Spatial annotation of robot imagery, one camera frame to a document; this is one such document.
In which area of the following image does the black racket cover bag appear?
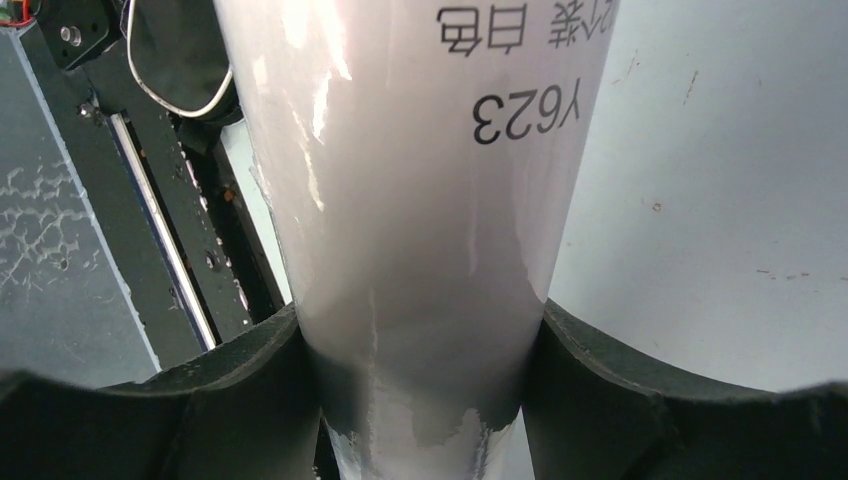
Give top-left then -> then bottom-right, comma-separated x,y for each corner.
121,0 -> 243,127

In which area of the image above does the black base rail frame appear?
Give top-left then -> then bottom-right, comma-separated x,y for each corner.
1,1 -> 284,385

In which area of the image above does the white shuttlecock tube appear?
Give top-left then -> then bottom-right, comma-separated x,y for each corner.
215,1 -> 619,479

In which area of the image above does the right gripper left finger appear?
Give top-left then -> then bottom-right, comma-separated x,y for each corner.
1,307 -> 320,479

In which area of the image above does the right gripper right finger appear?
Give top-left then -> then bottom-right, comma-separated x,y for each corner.
523,302 -> 847,479

